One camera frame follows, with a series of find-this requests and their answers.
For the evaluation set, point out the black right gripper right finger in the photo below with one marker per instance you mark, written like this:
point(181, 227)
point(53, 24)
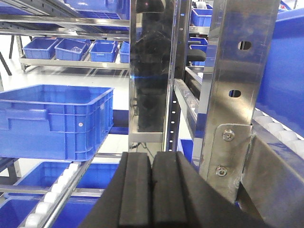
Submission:
point(182, 199)

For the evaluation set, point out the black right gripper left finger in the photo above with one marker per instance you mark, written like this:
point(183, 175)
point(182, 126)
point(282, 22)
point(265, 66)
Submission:
point(126, 202)

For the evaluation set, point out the stainless steel shelf rack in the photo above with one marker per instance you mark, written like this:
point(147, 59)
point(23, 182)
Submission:
point(216, 134)

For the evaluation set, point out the white roller conveyor track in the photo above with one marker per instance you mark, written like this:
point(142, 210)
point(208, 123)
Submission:
point(44, 214)

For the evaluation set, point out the large blue plastic crate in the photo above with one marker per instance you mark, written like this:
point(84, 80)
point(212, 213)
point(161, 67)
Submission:
point(55, 122)

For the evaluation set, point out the small blue bin with bag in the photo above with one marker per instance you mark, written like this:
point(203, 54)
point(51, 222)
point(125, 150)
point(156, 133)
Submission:
point(71, 50)

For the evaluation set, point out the small blue bin far left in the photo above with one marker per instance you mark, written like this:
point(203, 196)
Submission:
point(40, 48)

